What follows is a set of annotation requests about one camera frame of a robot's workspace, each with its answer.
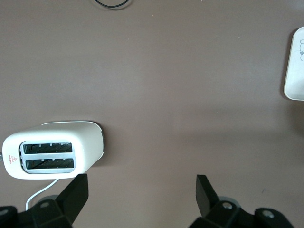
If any cream two-slot toaster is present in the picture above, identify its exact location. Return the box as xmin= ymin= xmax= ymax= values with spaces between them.
xmin=0 ymin=120 xmax=107 ymax=180

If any white toaster power cord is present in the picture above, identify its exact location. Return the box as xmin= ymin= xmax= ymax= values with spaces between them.
xmin=25 ymin=178 xmax=60 ymax=211

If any cream rabbit print tray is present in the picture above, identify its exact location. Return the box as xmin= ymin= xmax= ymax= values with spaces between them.
xmin=284 ymin=26 xmax=304 ymax=102

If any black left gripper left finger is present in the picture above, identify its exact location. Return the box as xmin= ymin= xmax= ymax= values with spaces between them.
xmin=0 ymin=173 xmax=90 ymax=228

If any black looped cable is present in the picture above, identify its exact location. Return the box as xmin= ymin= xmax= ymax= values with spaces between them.
xmin=92 ymin=0 xmax=131 ymax=10

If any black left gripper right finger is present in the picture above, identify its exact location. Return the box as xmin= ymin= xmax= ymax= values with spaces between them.
xmin=190 ymin=175 xmax=295 ymax=228

